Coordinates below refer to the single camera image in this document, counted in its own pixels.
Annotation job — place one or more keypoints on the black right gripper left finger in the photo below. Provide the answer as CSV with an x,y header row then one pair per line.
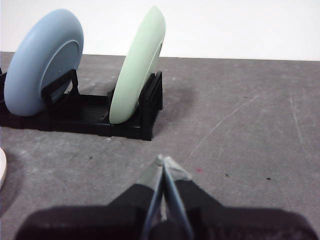
x,y
117,220

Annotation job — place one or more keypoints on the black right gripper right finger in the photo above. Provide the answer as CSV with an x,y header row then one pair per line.
x,y
225,222

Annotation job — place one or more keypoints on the cream yellow plate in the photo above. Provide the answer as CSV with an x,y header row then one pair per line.
x,y
2,167

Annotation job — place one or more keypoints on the black plate rack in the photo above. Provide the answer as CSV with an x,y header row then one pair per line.
x,y
90,112

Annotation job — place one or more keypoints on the pale green plate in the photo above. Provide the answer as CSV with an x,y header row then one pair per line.
x,y
135,70

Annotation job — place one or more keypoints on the blue plate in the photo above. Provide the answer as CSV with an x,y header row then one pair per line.
x,y
27,70

